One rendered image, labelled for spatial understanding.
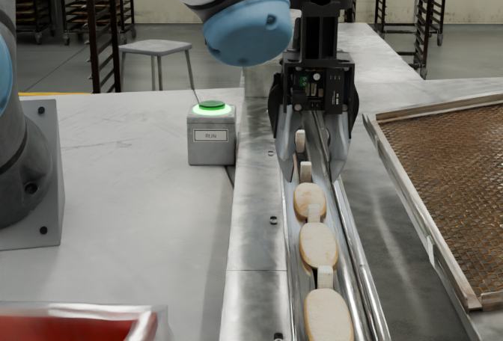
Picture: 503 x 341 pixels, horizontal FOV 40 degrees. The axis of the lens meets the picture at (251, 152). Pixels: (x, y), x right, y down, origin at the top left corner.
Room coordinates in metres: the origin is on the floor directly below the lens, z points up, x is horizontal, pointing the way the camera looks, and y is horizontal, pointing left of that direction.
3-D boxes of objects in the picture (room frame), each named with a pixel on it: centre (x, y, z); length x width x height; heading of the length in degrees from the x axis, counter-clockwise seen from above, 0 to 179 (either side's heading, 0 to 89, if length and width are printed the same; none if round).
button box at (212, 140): (0.99, 0.06, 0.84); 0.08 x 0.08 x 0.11; 89
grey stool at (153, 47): (4.09, 0.57, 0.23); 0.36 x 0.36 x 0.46; 59
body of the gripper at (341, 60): (0.72, -0.07, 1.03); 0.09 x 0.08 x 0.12; 179
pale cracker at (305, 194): (0.75, -0.07, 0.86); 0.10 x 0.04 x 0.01; 178
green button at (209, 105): (0.99, 0.06, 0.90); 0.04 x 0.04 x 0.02
